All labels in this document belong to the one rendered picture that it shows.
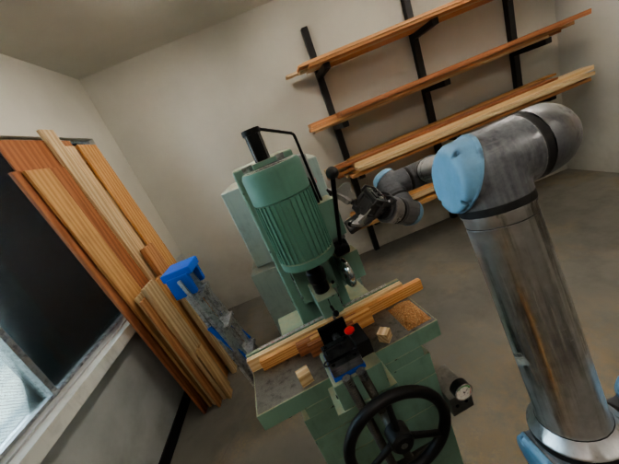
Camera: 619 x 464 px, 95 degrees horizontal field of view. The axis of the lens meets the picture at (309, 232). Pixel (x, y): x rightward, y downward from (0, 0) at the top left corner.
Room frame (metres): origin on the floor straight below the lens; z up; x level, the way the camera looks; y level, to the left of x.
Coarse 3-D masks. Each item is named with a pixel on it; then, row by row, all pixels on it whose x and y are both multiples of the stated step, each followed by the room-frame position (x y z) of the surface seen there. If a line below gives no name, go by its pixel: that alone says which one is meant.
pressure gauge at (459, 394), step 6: (462, 378) 0.66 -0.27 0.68; (450, 384) 0.66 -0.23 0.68; (456, 384) 0.64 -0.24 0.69; (462, 384) 0.64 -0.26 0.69; (468, 384) 0.63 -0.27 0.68; (450, 390) 0.65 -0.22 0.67; (456, 390) 0.63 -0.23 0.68; (462, 390) 0.63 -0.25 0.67; (468, 390) 0.64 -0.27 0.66; (456, 396) 0.63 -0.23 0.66; (462, 396) 0.63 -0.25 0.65; (468, 396) 0.63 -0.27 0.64
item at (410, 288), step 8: (416, 280) 0.87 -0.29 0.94; (400, 288) 0.86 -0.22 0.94; (408, 288) 0.85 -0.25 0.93; (416, 288) 0.86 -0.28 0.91; (384, 296) 0.85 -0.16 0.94; (392, 296) 0.84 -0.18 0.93; (400, 296) 0.85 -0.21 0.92; (368, 304) 0.84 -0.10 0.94; (376, 304) 0.83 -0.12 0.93; (384, 304) 0.84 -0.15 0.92; (392, 304) 0.84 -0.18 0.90; (352, 312) 0.83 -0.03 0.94; (376, 312) 0.83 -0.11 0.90; (304, 336) 0.81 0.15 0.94; (288, 344) 0.80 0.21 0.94; (272, 352) 0.80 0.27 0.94; (280, 352) 0.79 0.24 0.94; (288, 352) 0.79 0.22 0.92; (296, 352) 0.79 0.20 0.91; (264, 360) 0.78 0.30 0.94; (272, 360) 0.78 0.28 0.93; (280, 360) 0.78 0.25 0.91; (264, 368) 0.78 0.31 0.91
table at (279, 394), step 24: (384, 312) 0.82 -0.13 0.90; (408, 336) 0.68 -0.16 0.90; (432, 336) 0.69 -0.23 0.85; (288, 360) 0.78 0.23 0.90; (312, 360) 0.74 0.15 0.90; (384, 360) 0.67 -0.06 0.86; (264, 384) 0.72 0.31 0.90; (288, 384) 0.68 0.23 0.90; (312, 384) 0.65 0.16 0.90; (264, 408) 0.64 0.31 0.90; (288, 408) 0.63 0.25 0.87; (336, 408) 0.57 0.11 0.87
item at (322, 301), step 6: (312, 288) 0.86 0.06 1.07; (330, 288) 0.82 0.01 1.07; (312, 294) 0.83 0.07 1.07; (324, 294) 0.80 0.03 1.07; (330, 294) 0.79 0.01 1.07; (336, 294) 0.78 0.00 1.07; (318, 300) 0.78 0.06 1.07; (324, 300) 0.77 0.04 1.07; (330, 300) 0.78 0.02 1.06; (336, 300) 0.78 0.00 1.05; (318, 306) 0.81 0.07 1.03; (324, 306) 0.77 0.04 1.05; (336, 306) 0.78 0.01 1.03; (342, 306) 0.78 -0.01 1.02; (324, 312) 0.77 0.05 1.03; (330, 312) 0.77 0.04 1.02; (324, 318) 0.77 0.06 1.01
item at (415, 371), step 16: (352, 288) 1.20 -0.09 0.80; (288, 320) 1.15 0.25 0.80; (400, 368) 0.68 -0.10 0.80; (416, 368) 0.68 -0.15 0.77; (432, 368) 0.69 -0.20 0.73; (400, 384) 0.67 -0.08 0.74; (304, 416) 0.65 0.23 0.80; (320, 416) 0.64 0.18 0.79; (336, 416) 0.64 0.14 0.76; (320, 432) 0.63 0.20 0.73
